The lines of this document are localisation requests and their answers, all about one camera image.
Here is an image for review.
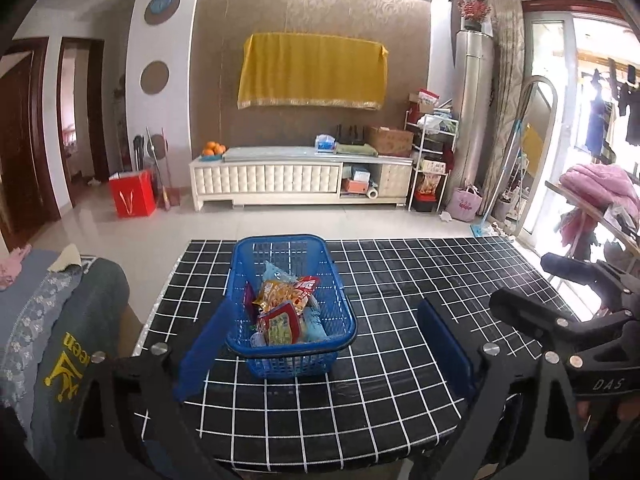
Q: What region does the white TV cabinet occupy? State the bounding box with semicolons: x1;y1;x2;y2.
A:
190;146;412;210

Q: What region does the black white grid tablecloth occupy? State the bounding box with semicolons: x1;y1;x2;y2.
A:
136;235;574;474

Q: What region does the blue plastic basket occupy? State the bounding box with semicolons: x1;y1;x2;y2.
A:
227;234;357;380

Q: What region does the red konjak snack pouch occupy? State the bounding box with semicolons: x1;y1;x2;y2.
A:
258;301;300;346

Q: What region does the large red white snack pack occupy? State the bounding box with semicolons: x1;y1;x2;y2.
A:
253;275;320;315

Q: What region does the pink tote bag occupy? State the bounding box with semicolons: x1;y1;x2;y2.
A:
446;185;483;222

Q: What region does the dark green jacket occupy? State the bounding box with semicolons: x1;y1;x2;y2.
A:
30;258;141;479

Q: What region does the blue tissue box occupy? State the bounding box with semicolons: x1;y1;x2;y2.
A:
314;133;336;153

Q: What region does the clear striped pastry packet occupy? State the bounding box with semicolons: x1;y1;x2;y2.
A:
300;304;328;342

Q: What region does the green folded cloth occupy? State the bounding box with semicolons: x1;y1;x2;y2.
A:
335;143;378;157

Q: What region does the silver standing air conditioner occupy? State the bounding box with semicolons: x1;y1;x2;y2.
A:
449;29;494;188

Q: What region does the pile of oranges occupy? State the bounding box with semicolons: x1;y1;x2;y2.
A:
201;141;227;157

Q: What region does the cardboard box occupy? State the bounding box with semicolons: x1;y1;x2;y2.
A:
364;127;413;157

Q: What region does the white metal shelf rack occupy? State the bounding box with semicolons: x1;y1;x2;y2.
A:
404;88;459;212

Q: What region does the pink blanket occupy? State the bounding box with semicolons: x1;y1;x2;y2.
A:
559;164;639;221

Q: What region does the orange box in cabinet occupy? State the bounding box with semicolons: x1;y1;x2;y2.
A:
342;179;369;195

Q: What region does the yellow cloth cover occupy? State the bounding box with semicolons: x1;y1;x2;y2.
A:
236;32;388;110

